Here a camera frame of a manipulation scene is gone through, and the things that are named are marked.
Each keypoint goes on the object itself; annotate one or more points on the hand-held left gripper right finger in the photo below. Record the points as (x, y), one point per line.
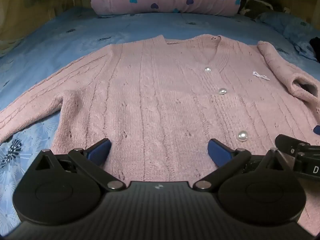
(220, 152)

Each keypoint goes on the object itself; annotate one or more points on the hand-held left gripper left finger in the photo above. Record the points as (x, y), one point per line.
(100, 150)

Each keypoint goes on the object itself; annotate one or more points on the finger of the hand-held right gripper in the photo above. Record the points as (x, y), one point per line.
(317, 129)
(290, 143)

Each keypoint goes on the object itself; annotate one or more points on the pink knitted cardigan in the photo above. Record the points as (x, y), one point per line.
(162, 105)

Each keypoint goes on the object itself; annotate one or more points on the crumpled blue floral cloth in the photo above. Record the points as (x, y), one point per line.
(290, 27)

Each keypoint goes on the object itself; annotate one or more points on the blue dandelion-print bed sheet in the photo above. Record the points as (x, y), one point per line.
(62, 47)

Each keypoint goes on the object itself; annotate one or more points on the dark fuzzy cloth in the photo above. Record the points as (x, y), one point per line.
(260, 6)

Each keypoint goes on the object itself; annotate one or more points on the sheer beige curtain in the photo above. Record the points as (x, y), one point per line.
(30, 12)

